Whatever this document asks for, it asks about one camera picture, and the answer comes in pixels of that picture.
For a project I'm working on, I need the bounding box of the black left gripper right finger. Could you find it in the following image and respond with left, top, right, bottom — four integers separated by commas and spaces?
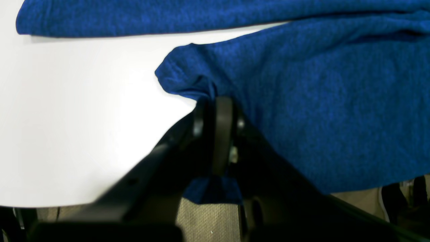
212, 97, 429, 242

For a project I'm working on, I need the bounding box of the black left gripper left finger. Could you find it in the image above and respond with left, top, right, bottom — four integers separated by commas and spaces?
30, 99, 210, 242

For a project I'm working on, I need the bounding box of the blue long-sleeve shirt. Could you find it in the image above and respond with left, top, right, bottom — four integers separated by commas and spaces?
16, 0, 430, 194

